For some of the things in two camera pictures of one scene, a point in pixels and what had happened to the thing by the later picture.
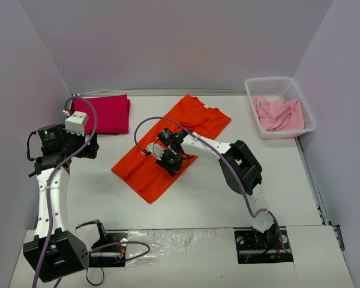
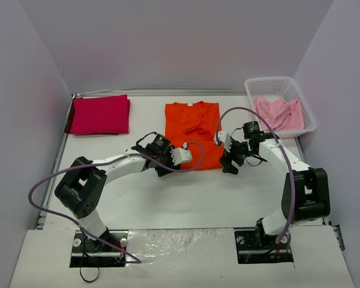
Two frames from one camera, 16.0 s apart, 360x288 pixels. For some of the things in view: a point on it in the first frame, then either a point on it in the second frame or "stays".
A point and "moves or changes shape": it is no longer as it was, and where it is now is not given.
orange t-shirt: x=143 y=173 moves or changes shape
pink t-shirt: x=278 y=115 stays
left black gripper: x=88 y=147 to x=164 y=167
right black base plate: x=255 y=247 stays
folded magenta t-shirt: x=113 y=113 stays
